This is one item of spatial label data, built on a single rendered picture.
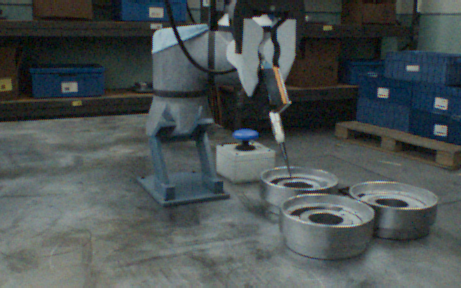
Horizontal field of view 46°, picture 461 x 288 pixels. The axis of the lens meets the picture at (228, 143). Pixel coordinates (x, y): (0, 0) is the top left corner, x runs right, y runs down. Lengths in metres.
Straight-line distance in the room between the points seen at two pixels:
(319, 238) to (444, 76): 3.89
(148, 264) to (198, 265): 0.05
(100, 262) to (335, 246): 0.24
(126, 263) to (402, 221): 0.31
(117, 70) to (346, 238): 4.19
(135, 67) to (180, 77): 3.61
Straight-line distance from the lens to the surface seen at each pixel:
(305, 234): 0.58
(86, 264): 0.58
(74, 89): 4.12
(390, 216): 0.65
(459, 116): 4.34
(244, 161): 0.82
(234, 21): 0.62
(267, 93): 0.62
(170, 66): 1.11
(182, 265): 0.57
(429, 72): 4.49
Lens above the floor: 1.05
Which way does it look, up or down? 13 degrees down
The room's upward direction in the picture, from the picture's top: 1 degrees clockwise
